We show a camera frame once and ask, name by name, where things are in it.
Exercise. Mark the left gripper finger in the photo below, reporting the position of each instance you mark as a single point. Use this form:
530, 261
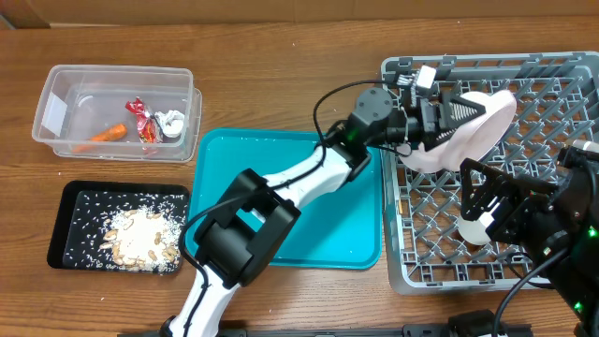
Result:
441, 136
457, 111

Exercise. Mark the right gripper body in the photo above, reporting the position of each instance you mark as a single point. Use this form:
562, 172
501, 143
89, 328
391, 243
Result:
507, 206

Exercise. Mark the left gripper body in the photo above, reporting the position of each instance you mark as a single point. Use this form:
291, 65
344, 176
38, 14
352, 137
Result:
413, 126

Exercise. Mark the white plate with food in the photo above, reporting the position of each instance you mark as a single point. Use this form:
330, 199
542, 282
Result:
477, 137

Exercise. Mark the white paper cup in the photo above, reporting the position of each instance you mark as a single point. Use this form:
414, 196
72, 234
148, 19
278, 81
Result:
474, 232

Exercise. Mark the white tissue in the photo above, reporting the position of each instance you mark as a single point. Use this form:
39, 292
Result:
171, 123

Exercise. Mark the red snack wrapper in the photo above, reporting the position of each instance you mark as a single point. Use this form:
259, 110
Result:
147, 126

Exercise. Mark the orange carrot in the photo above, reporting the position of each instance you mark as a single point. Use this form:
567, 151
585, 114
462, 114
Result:
113, 133

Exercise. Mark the pink bowl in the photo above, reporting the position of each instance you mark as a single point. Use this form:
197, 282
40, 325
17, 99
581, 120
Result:
424, 161

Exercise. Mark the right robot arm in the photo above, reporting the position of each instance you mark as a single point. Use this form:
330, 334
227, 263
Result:
569, 260

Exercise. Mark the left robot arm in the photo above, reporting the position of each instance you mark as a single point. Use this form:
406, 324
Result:
233, 241

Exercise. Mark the grey dishwasher rack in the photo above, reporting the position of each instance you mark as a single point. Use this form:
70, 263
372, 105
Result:
557, 100

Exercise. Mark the teal serving tray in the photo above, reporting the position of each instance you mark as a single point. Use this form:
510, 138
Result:
340, 230

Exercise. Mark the rice and peanut pile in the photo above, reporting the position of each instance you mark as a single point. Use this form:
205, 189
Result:
140, 240

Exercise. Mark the black plastic tray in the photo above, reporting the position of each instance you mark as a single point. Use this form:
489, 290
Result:
86, 204

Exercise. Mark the clear plastic storage bin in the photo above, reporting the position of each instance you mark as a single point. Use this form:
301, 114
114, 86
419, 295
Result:
80, 101

